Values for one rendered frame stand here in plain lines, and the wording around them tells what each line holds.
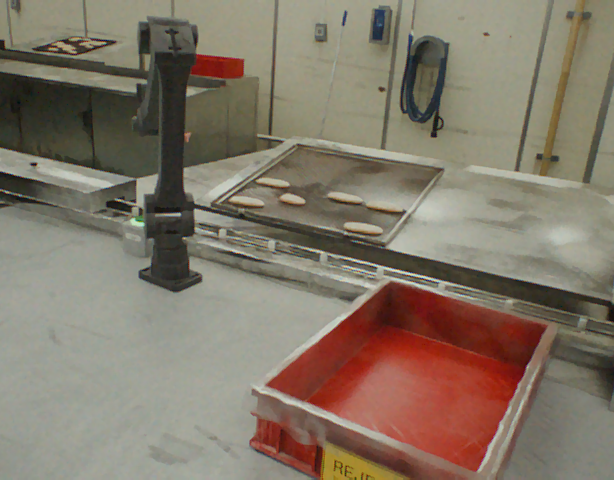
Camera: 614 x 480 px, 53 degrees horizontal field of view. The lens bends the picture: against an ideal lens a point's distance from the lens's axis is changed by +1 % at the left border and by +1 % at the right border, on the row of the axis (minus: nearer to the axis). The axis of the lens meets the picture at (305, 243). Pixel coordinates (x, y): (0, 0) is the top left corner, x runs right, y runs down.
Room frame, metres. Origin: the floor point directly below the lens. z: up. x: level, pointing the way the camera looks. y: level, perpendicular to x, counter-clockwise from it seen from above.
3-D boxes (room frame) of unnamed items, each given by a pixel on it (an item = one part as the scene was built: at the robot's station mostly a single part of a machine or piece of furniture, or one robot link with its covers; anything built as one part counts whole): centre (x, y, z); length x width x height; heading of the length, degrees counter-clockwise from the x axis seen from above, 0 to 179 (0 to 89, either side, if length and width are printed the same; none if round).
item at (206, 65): (5.13, 0.90, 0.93); 0.51 x 0.36 x 0.13; 69
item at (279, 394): (0.82, -0.19, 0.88); 0.49 x 0.34 x 0.10; 151
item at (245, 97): (5.13, 0.90, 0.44); 0.70 x 0.55 x 0.87; 65
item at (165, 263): (1.23, 0.29, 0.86); 0.12 x 0.09 x 0.08; 57
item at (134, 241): (1.38, 0.39, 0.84); 0.08 x 0.08 x 0.11; 65
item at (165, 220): (1.24, 0.30, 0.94); 0.09 x 0.05 x 0.10; 21
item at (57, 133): (5.19, 1.98, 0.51); 3.00 x 1.26 x 1.03; 65
